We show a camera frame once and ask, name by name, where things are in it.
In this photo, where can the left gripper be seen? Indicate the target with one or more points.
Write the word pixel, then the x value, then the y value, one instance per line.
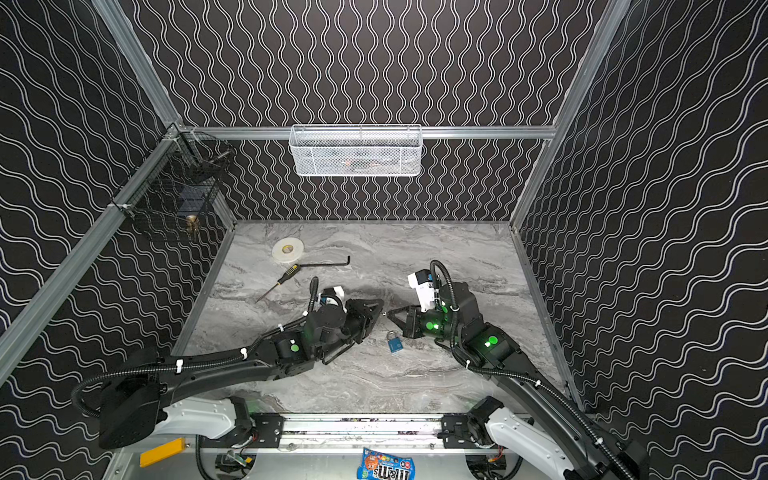
pixel 350 320

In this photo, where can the black wire basket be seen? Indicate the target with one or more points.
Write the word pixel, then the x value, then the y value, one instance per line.
pixel 186 181

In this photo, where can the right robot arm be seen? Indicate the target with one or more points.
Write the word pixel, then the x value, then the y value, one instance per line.
pixel 559 440

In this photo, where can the black hex key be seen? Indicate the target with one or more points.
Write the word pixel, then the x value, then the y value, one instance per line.
pixel 346 262

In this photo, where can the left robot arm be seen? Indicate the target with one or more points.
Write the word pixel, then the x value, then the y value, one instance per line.
pixel 131 402

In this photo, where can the blue padlock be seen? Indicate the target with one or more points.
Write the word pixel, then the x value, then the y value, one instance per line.
pixel 394 342

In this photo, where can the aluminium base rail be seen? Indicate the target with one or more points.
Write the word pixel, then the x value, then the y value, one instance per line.
pixel 397 433

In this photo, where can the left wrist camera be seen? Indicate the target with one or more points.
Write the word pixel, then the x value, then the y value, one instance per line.
pixel 332 296

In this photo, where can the white wire mesh basket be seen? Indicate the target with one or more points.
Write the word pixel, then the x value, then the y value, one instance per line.
pixel 356 150

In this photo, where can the white tape roll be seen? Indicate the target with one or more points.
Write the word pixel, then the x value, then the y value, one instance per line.
pixel 288 250

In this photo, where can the M&M's candy bag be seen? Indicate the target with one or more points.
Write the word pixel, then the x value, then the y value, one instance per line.
pixel 379 465

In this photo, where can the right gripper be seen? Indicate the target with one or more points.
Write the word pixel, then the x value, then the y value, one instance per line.
pixel 414 320

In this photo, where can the yellow black screwdriver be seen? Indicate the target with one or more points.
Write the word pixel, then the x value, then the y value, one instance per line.
pixel 285 277

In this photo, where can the brass item in basket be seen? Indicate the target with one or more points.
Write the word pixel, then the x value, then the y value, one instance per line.
pixel 192 226

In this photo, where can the yellow block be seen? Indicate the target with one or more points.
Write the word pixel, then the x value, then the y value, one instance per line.
pixel 162 452

